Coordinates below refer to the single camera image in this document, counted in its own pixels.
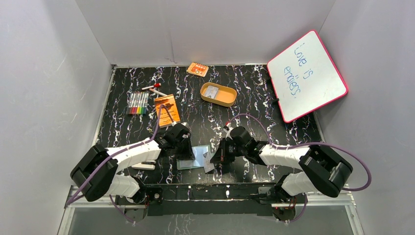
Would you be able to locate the orange paperback book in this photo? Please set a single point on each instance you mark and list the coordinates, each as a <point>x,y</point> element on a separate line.
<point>167,110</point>

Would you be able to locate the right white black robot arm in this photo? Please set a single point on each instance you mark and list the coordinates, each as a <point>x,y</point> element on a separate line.
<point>321,168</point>

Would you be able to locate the red capped marker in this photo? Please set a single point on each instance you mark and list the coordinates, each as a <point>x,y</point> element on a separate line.
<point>152,86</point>

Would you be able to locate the white marker pen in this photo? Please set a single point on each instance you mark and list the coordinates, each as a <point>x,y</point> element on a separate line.
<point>157,92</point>

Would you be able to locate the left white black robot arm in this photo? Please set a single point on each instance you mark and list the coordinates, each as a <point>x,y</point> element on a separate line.
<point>97,173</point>

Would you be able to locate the tan oval tray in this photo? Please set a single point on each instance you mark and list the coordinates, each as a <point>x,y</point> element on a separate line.
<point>226,96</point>

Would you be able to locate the pack of coloured markers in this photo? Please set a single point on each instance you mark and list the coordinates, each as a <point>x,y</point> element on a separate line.
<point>138,103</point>

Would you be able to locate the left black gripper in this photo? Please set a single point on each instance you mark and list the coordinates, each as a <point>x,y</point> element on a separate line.
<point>185,148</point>

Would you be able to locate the black aluminium base frame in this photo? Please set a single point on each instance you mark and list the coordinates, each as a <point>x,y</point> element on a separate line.
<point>249,198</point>

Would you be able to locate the pink framed whiteboard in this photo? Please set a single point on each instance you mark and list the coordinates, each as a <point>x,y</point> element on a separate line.
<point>305,77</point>

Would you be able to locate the silver card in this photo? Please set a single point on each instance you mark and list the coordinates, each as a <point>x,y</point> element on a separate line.
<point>208,166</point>
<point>211,92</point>

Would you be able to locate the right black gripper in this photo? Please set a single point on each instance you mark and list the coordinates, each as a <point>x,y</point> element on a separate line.
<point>220,155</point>

